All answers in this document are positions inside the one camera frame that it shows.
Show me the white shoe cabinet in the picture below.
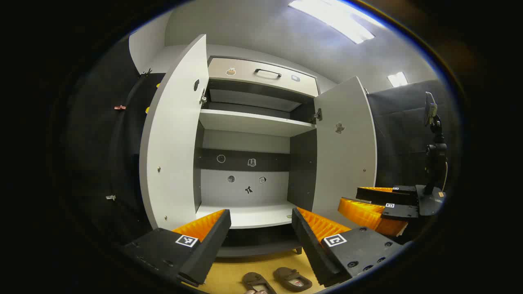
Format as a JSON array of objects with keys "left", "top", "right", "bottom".
[{"left": 194, "top": 56, "right": 319, "bottom": 258}]

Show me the long ceiling light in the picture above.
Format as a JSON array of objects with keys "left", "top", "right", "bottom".
[{"left": 288, "top": 0, "right": 384, "bottom": 45}]

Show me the small ceiling light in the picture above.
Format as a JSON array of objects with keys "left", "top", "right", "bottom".
[{"left": 387, "top": 72, "right": 409, "bottom": 87}]

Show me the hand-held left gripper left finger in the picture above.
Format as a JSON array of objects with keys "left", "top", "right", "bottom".
[{"left": 123, "top": 209, "right": 232, "bottom": 287}]

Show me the white shoe cabinet door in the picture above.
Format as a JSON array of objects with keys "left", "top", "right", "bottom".
[
  {"left": 311, "top": 76, "right": 377, "bottom": 229},
  {"left": 139, "top": 34, "right": 210, "bottom": 231}
]

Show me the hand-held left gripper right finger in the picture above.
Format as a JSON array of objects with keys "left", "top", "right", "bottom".
[{"left": 291, "top": 207, "right": 403, "bottom": 287}]

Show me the black backdrop cloth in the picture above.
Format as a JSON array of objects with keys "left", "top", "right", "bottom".
[
  {"left": 366, "top": 80, "right": 458, "bottom": 192},
  {"left": 69, "top": 37, "right": 166, "bottom": 245}
]

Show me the beige cabinet drawer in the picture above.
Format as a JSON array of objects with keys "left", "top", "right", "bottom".
[{"left": 207, "top": 57, "right": 319, "bottom": 98}]

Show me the brown shoe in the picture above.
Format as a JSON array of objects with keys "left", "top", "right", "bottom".
[
  {"left": 242, "top": 272, "right": 277, "bottom": 294},
  {"left": 273, "top": 267, "right": 313, "bottom": 292}
]

